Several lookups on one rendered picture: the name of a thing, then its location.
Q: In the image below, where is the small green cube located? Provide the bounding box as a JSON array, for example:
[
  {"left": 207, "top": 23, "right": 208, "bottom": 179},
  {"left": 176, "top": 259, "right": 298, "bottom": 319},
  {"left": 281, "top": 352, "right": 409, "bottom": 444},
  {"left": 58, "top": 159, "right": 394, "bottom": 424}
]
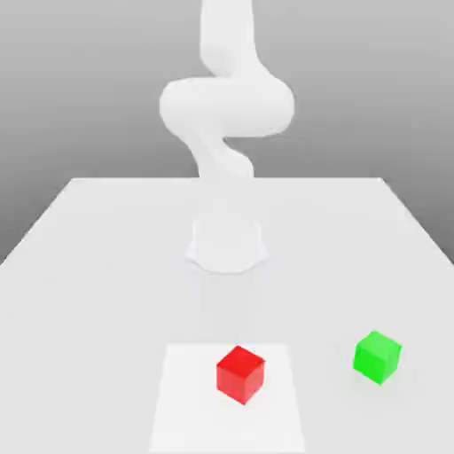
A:
[{"left": 352, "top": 330, "right": 403, "bottom": 387}]

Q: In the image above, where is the small red cube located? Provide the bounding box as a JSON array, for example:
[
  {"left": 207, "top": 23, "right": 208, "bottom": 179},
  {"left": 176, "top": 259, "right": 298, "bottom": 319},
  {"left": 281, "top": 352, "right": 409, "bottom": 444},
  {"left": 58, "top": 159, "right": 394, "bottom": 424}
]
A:
[{"left": 215, "top": 344, "right": 267, "bottom": 406}]

